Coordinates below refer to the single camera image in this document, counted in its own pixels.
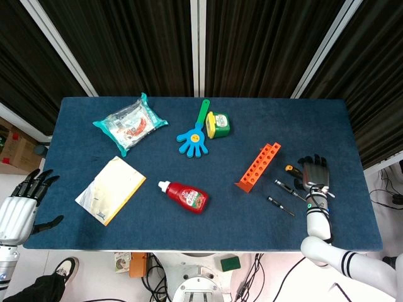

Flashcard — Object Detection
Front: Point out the single black floor cable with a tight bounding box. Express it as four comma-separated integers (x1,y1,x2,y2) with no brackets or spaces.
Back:
275,257,307,302

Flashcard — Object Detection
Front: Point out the teal snack bag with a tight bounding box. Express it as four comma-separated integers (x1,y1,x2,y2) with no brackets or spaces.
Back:
92,92,169,158

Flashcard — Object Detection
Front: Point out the short black screwdriver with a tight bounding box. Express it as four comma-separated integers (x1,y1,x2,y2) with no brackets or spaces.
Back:
266,196,296,217

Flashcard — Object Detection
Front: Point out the orange bit holder rack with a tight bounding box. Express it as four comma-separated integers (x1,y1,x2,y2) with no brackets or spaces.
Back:
235,142,282,193

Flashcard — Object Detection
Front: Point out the black trouser leg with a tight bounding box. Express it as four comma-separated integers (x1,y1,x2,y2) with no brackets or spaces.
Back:
1,272,67,302

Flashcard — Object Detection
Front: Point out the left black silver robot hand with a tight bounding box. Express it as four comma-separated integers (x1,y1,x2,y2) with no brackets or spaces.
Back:
0,169,65,245

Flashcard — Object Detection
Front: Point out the blue hand clapper toy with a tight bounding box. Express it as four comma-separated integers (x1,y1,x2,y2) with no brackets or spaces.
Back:
176,99,211,159

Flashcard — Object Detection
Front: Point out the black floor cable bundle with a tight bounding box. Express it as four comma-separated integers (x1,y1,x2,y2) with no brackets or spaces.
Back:
140,253,173,302
231,252,266,302

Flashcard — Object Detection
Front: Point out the brown cardboard box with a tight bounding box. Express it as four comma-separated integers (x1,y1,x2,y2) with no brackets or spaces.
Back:
0,116,43,176

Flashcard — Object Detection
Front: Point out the black curtain panel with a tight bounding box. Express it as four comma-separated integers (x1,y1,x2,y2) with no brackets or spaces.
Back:
300,0,403,169
0,0,89,137
204,0,347,98
37,0,194,98

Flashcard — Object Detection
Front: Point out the white frame post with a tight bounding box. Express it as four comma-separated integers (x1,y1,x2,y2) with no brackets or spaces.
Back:
190,0,207,98
19,0,99,98
290,0,363,99

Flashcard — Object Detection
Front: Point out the green block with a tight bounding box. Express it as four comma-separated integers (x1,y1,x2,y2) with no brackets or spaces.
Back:
220,256,242,273

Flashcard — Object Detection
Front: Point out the long black screwdriver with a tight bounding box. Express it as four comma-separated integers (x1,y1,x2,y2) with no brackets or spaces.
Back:
273,179,307,202

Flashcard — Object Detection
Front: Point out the red ketchup bottle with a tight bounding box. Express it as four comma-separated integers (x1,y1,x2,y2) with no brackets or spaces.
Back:
157,180,210,215

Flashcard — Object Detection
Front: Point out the black white sneaker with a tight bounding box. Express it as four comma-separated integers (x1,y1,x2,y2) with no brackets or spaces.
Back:
53,257,80,284

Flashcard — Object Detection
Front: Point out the small printed carton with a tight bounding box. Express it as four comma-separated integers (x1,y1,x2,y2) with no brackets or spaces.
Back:
113,252,132,274

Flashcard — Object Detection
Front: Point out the orange box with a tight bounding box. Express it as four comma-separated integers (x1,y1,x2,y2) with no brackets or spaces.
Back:
128,252,149,278

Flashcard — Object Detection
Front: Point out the black cable with adapter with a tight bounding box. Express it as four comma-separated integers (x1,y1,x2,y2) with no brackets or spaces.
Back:
368,168,403,209

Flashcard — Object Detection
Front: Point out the yellow handled screwdriver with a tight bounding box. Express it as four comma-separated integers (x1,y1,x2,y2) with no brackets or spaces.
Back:
285,164,305,177

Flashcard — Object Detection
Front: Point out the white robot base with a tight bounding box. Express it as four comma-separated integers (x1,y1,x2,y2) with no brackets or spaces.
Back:
162,251,242,302

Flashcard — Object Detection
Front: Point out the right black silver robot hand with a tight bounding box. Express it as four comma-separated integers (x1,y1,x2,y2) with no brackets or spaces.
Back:
294,154,331,192

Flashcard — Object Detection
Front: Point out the green yellow lidded container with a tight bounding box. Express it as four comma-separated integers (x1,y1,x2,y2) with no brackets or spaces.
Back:
205,110,234,139

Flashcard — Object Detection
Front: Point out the blue felt table cover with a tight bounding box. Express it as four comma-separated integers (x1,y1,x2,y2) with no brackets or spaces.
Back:
22,96,383,252

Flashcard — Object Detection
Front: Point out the yellow white booklet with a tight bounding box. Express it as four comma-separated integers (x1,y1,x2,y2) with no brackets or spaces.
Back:
74,155,147,227

